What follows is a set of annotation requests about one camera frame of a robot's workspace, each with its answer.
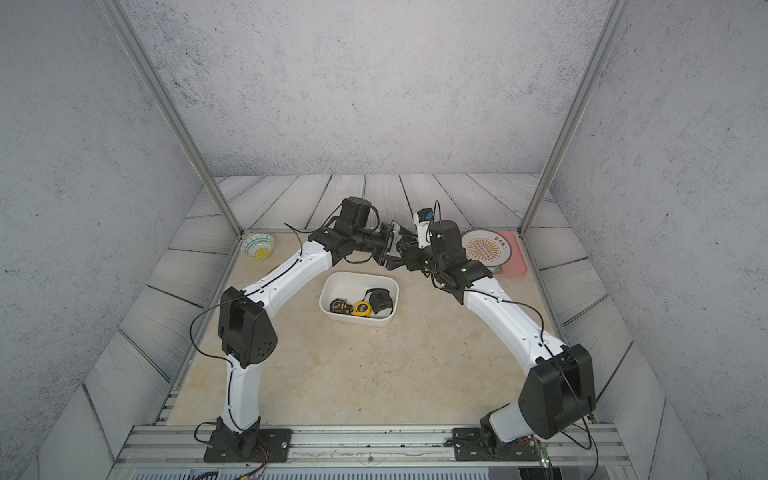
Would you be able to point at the black yellow rubber tape measure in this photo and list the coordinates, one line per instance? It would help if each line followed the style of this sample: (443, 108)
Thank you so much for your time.
(341, 306)

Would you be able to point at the white plastic storage box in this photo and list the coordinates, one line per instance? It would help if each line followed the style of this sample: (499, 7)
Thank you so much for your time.
(352, 287)

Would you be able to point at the white orange patterned plate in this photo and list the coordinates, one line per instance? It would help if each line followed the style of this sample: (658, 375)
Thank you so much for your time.
(487, 246)

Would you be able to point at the front aluminium rail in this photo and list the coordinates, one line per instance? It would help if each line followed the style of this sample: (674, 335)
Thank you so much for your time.
(373, 452)

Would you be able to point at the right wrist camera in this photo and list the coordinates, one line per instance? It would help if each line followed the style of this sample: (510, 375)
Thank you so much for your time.
(422, 220)

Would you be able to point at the right aluminium frame post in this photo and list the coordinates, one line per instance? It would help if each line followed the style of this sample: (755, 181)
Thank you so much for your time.
(589, 79)

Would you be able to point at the aluminium frame post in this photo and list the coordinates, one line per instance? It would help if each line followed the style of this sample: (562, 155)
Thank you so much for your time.
(589, 79)
(132, 45)

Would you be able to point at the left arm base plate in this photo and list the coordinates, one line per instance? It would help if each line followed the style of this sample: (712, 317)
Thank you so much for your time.
(253, 446)

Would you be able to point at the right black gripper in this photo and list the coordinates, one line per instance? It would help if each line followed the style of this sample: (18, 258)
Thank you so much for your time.
(412, 255)

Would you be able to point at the small patterned bowl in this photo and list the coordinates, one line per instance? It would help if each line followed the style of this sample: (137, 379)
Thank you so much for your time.
(258, 245)

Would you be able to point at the pink plastic tray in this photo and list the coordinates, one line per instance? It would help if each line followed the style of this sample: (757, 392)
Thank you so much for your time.
(517, 264)

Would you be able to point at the small yellow tape measure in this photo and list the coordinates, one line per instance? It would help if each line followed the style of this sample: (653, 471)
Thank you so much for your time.
(362, 309)

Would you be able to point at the large black tape measure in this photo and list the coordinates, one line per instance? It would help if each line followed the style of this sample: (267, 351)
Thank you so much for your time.
(381, 302)

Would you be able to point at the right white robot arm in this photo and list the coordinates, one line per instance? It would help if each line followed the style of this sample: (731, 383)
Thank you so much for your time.
(558, 390)

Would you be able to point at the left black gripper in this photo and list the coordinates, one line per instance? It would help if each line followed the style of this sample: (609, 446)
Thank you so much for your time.
(387, 240)

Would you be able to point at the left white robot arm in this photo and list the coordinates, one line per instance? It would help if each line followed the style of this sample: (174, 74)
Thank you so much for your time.
(245, 318)

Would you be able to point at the left aluminium frame post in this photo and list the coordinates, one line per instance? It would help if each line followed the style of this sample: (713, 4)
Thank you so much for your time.
(132, 45)

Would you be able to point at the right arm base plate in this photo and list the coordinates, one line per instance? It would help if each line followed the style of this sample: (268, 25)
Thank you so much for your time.
(495, 445)

